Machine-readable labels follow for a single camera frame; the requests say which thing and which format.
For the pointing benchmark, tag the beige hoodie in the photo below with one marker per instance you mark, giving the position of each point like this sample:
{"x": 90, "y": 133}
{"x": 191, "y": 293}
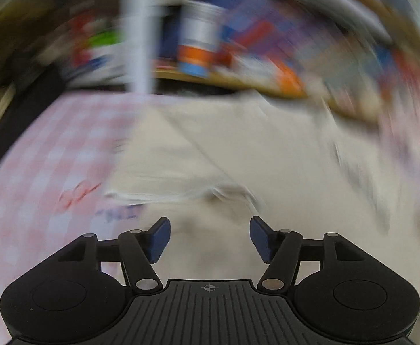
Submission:
{"x": 249, "y": 158}

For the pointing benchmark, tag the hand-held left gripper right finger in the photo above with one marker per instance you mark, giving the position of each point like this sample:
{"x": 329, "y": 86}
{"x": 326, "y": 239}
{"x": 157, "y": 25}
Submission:
{"x": 260, "y": 240}

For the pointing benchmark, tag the wooden bookshelf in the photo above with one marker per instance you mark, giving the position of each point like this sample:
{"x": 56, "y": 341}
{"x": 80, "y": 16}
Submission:
{"x": 238, "y": 84}

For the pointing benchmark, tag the tall white orange box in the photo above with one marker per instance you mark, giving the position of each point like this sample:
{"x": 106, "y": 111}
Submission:
{"x": 197, "y": 32}

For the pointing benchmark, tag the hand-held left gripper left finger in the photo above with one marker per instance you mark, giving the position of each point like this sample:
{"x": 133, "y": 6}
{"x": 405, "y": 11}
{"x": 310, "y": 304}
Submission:
{"x": 159, "y": 240}

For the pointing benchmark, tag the row of colourful books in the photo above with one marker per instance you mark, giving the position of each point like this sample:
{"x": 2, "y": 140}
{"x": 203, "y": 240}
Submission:
{"x": 267, "y": 25}

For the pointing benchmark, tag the flat orange white box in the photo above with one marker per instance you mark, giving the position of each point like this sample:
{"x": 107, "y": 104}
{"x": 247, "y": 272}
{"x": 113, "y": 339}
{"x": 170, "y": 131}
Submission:
{"x": 282, "y": 77}

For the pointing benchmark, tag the pink checked printed desk mat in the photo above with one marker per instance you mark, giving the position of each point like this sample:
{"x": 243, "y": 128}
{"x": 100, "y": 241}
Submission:
{"x": 51, "y": 151}

